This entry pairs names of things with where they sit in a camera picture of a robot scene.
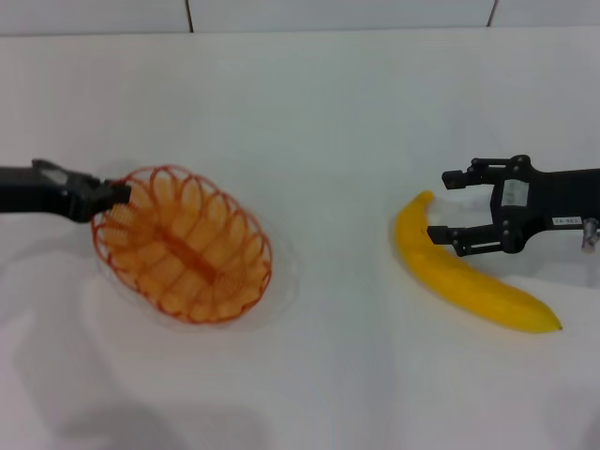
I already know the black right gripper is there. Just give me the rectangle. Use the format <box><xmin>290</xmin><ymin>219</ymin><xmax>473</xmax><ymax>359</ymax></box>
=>
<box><xmin>427</xmin><ymin>154</ymin><xmax>600</xmax><ymax>259</ymax></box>

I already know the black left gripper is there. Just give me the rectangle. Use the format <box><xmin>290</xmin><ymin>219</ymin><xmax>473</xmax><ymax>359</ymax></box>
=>
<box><xmin>0</xmin><ymin>158</ymin><xmax>133</xmax><ymax>224</ymax></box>

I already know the yellow banana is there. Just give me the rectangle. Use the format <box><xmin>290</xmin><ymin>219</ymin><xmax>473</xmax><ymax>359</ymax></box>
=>
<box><xmin>392</xmin><ymin>189</ymin><xmax>563</xmax><ymax>335</ymax></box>

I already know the orange woven plastic basket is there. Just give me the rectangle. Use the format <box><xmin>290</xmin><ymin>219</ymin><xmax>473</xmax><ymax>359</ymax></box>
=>
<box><xmin>90</xmin><ymin>163</ymin><xmax>275</xmax><ymax>325</ymax></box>

